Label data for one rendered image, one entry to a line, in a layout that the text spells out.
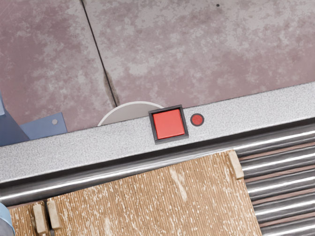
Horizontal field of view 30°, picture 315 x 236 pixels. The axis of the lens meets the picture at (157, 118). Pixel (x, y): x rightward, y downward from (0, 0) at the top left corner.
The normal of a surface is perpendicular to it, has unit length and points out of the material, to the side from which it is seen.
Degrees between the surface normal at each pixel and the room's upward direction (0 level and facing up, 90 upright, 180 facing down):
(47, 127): 0
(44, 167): 0
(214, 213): 0
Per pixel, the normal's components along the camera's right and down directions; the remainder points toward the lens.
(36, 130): -0.04, -0.34
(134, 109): 0.15, 0.91
